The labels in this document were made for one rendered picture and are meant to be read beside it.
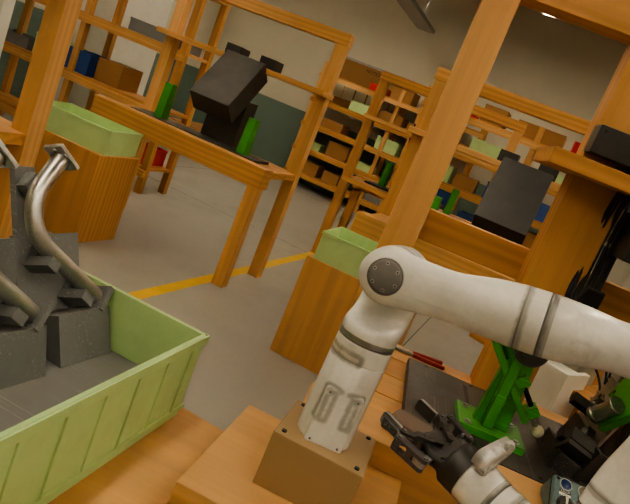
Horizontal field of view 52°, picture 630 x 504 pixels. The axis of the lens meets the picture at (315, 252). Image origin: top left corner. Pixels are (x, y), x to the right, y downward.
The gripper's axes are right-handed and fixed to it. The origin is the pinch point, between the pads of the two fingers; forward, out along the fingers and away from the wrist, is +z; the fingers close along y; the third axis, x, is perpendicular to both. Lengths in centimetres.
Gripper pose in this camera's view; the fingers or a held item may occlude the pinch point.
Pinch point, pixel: (403, 411)
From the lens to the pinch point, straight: 108.0
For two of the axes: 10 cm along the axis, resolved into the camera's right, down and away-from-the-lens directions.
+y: 7.0, -0.4, 7.1
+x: 3.7, -8.4, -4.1
